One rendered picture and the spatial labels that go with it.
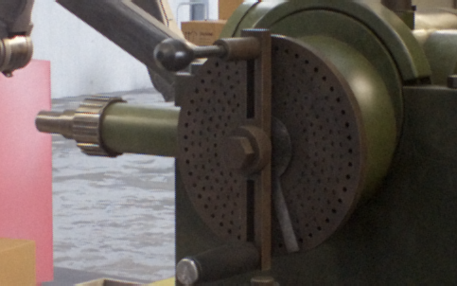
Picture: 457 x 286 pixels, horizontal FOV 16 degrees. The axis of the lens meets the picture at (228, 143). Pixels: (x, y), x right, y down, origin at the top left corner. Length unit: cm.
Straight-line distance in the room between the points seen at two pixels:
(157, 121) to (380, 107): 21
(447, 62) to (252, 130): 20
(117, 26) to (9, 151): 358
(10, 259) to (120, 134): 364
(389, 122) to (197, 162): 17
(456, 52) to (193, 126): 24
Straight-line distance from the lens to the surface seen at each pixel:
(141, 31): 219
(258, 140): 130
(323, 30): 140
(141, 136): 145
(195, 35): 1024
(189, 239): 150
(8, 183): 577
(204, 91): 137
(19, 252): 513
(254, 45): 130
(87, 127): 148
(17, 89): 576
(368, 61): 137
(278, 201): 133
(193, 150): 138
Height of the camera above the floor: 134
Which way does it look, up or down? 7 degrees down
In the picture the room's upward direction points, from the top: straight up
